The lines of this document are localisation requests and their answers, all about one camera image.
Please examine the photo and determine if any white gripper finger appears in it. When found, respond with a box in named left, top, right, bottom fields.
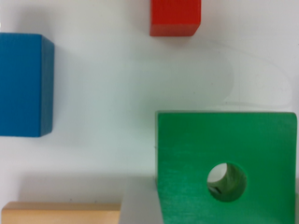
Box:
left=119, top=176, right=164, bottom=224

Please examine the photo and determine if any green square block with hole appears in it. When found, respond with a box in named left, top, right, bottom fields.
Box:
left=156, top=112, right=297, bottom=224

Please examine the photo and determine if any blue rectangular block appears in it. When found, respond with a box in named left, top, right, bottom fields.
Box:
left=0, top=33, right=55, bottom=137

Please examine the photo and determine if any red rectangular block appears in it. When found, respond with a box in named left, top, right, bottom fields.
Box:
left=149, top=0, right=202, bottom=36

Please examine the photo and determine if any wooden peg base board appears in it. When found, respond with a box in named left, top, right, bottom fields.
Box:
left=1, top=202, right=121, bottom=224

